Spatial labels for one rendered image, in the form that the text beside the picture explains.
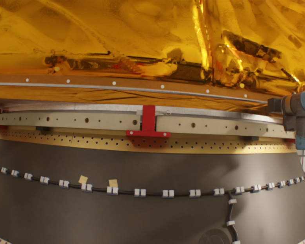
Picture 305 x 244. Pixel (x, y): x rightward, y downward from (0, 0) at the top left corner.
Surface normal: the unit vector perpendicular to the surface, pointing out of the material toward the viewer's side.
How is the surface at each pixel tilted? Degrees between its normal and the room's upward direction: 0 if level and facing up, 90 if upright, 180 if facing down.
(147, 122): 90
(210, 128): 90
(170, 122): 90
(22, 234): 62
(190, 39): 90
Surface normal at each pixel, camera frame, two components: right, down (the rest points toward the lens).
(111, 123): -0.05, -0.08
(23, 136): -0.41, -0.55
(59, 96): 0.27, -0.07
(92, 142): -0.10, -0.54
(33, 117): -0.39, -0.09
